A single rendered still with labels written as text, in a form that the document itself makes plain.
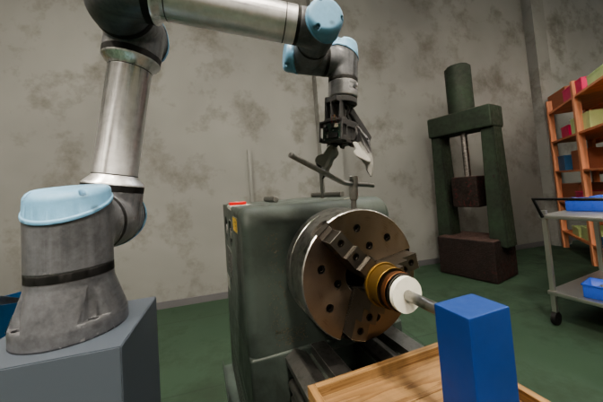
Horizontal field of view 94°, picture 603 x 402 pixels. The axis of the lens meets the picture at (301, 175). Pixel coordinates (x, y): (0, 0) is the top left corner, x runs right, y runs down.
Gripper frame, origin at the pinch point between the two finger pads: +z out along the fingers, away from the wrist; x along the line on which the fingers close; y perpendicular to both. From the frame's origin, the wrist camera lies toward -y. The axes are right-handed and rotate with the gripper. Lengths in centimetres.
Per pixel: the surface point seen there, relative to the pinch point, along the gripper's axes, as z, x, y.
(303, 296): 27.2, -2.9, 12.1
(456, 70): -174, -66, -345
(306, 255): 18.2, -2.6, 11.7
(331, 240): 14.4, 2.6, 9.3
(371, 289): 23.6, 11.1, 6.6
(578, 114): -119, 50, -468
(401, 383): 42.7, 14.5, 0.8
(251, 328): 39.8, -20.8, 12.7
